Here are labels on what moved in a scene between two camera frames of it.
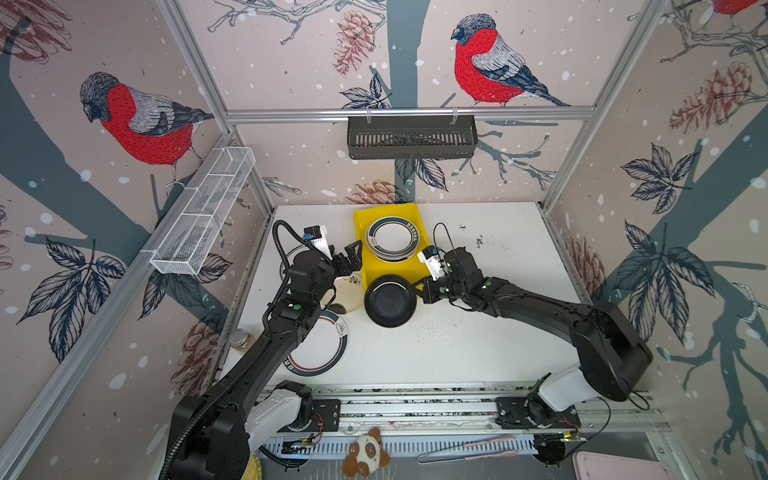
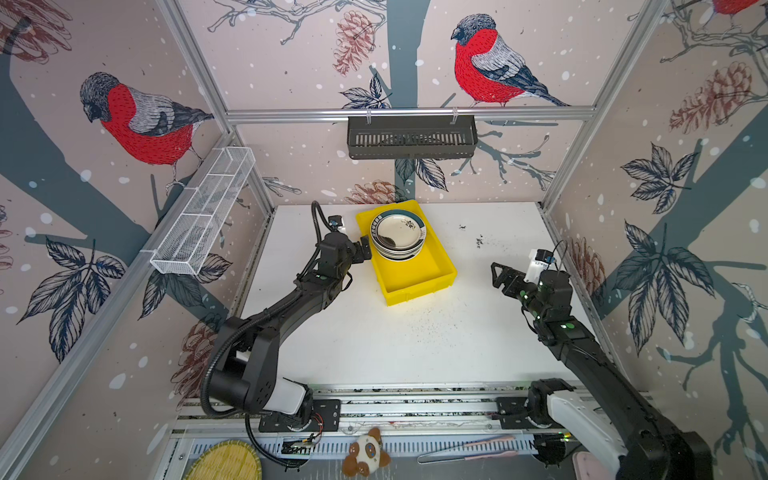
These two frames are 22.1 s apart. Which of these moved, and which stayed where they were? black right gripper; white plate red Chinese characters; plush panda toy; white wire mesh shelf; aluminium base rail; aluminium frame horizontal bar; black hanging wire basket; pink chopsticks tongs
Moved: black right gripper; white plate red Chinese characters
Stayed: aluminium base rail; black hanging wire basket; white wire mesh shelf; pink chopsticks tongs; plush panda toy; aluminium frame horizontal bar
